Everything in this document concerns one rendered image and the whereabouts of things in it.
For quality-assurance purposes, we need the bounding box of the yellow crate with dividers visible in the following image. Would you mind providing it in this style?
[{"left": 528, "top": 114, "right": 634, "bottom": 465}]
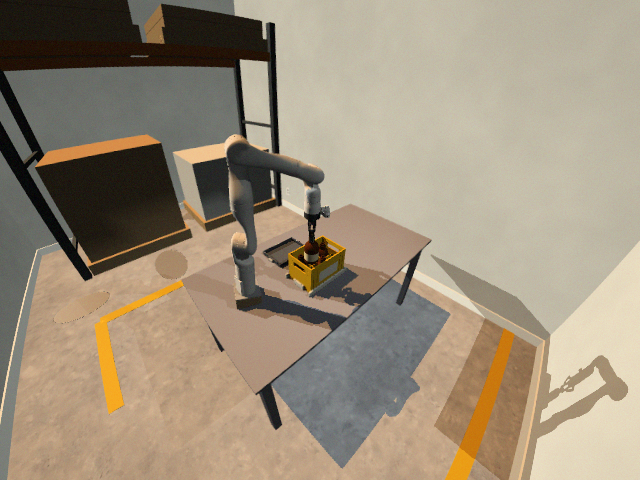
[{"left": 289, "top": 236, "right": 346, "bottom": 292}]

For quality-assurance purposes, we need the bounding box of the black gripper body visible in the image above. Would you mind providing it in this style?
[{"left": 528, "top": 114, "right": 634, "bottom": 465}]
[{"left": 304, "top": 212, "right": 321, "bottom": 229}]

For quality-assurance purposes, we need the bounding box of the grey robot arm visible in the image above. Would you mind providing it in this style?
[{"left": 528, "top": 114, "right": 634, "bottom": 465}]
[{"left": 224, "top": 135, "right": 330, "bottom": 296}]

